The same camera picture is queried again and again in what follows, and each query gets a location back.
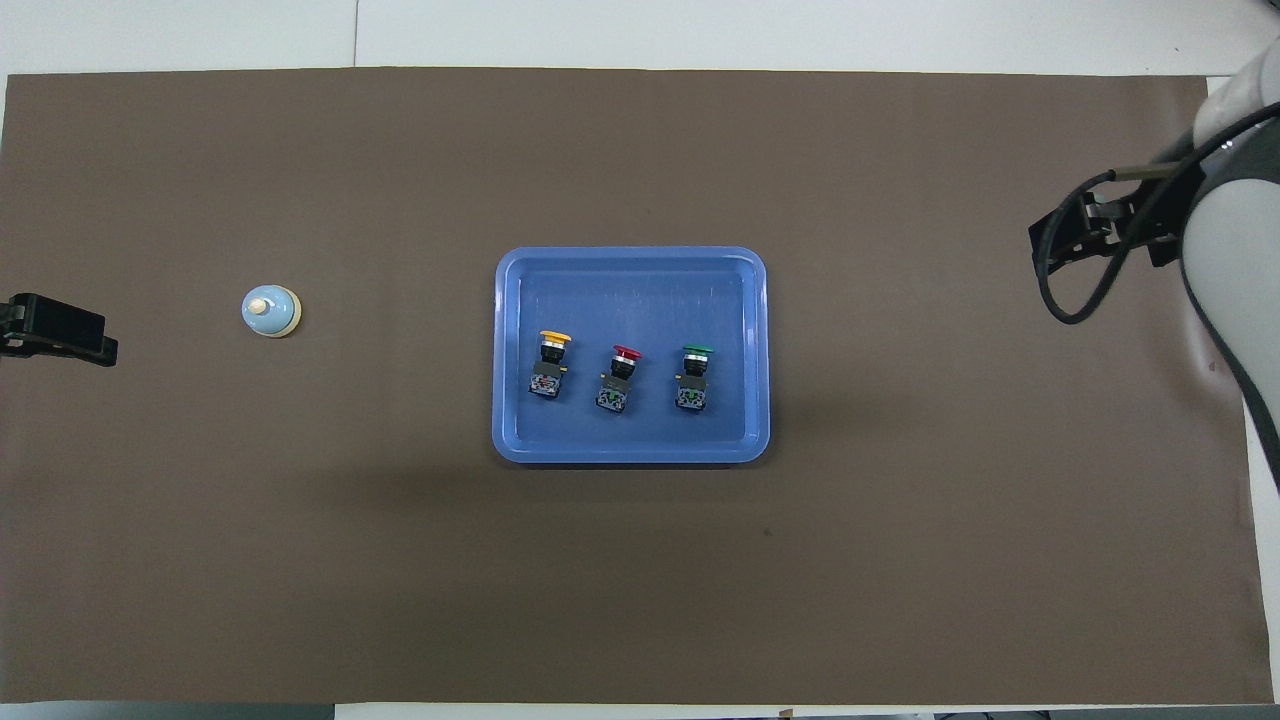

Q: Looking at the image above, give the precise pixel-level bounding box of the red push button switch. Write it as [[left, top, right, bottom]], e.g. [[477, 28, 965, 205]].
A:
[[595, 345, 644, 415]]

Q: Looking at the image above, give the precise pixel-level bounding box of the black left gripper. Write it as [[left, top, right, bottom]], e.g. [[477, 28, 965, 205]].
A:
[[0, 293, 119, 368]]

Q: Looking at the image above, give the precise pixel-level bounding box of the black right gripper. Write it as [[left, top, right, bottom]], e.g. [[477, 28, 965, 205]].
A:
[[1028, 160, 1207, 272]]

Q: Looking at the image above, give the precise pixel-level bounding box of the blue plastic tray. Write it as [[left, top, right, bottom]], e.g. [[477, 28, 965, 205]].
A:
[[491, 246, 772, 466]]

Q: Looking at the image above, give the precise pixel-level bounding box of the light blue desk bell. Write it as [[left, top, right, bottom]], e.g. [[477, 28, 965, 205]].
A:
[[241, 284, 303, 339]]

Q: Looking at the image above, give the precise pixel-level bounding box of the green push button switch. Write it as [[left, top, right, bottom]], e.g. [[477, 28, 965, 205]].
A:
[[674, 344, 715, 414]]

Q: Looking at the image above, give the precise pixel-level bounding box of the yellow push button switch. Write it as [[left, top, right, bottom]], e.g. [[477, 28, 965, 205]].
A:
[[528, 330, 573, 401]]

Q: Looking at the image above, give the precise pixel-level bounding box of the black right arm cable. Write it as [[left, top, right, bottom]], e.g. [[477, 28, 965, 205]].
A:
[[1035, 100, 1280, 327]]

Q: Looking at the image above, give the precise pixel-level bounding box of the brown table mat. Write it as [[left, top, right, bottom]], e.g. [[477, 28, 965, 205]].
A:
[[0, 68, 1273, 707]]

